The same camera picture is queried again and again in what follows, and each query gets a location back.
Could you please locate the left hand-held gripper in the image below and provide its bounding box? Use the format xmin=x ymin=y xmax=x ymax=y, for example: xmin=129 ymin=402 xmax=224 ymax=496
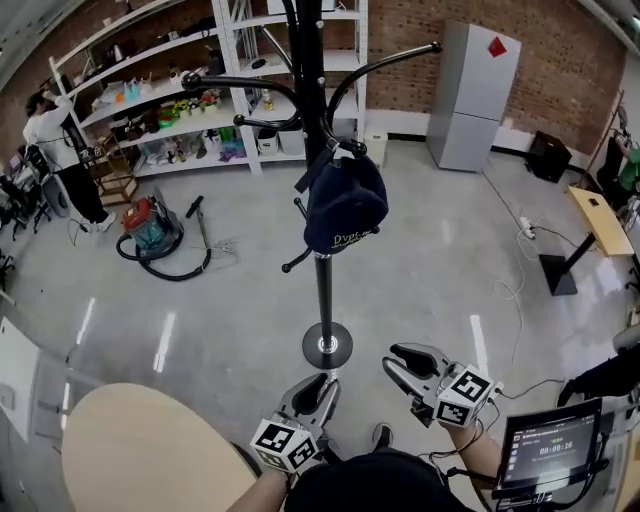
xmin=248 ymin=372 xmax=343 ymax=474

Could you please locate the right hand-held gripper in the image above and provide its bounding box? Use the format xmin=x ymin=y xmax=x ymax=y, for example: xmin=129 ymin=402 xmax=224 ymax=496
xmin=381 ymin=341 xmax=505 ymax=430

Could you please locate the black coat rack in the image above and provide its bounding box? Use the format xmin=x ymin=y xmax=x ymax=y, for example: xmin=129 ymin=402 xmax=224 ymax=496
xmin=180 ymin=0 xmax=444 ymax=370

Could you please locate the navy blue cap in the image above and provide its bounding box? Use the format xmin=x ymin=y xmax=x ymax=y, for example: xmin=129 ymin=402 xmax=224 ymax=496
xmin=293 ymin=139 xmax=390 ymax=256

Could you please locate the person's left forearm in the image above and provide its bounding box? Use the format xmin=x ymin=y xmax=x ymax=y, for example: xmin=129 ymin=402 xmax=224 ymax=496
xmin=234 ymin=467 xmax=297 ymax=512

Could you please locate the person's right forearm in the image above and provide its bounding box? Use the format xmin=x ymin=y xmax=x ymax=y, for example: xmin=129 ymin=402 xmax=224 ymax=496
xmin=443 ymin=422 xmax=504 ymax=484

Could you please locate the wooden stool rack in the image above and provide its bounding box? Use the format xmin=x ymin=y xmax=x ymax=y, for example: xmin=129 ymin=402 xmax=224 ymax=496
xmin=85 ymin=142 xmax=140 ymax=207

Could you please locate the person's shoe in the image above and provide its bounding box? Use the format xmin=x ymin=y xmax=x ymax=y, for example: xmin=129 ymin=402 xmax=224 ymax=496
xmin=371 ymin=422 xmax=396 ymax=452

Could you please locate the person's black top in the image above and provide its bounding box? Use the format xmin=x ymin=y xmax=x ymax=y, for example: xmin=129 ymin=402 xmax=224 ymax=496
xmin=283 ymin=446 xmax=484 ymax=512

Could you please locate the black tablet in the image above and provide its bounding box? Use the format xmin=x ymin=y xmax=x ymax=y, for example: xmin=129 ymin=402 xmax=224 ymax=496
xmin=492 ymin=397 xmax=605 ymax=501

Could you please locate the round beige table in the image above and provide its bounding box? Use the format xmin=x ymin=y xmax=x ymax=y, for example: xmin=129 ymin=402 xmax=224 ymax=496
xmin=60 ymin=382 xmax=259 ymax=512

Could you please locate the white trash bin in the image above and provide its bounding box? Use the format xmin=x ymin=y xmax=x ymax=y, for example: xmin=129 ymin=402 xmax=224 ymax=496
xmin=363 ymin=130 xmax=389 ymax=170

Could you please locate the small wooden side desk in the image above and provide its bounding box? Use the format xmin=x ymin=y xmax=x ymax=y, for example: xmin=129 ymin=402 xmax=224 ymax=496
xmin=538 ymin=184 xmax=636 ymax=297

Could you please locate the red and teal vacuum cleaner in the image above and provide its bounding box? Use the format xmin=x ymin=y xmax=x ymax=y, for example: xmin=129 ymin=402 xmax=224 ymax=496
xmin=115 ymin=187 xmax=214 ymax=282

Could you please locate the black box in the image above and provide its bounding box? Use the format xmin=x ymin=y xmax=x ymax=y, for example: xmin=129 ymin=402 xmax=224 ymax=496
xmin=526 ymin=129 xmax=574 ymax=185

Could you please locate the white storage bin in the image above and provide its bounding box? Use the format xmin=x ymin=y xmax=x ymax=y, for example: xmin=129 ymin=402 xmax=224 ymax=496
xmin=255 ymin=128 xmax=281 ymax=156
xmin=277 ymin=128 xmax=306 ymax=155

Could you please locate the white metal shelving unit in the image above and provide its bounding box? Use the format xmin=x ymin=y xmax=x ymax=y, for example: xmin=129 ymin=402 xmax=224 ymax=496
xmin=48 ymin=0 xmax=264 ymax=177
xmin=249 ymin=0 xmax=370 ymax=162

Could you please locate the pale two-door fridge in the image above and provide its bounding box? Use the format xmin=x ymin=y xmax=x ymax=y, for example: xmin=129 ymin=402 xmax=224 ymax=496
xmin=425 ymin=19 xmax=523 ymax=174

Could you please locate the white low table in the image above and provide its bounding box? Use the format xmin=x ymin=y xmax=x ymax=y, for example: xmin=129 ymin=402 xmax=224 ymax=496
xmin=0 ymin=315 xmax=42 ymax=445

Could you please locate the grey mesh office chair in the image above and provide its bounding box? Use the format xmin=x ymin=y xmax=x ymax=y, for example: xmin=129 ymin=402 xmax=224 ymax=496
xmin=41 ymin=173 xmax=72 ymax=220

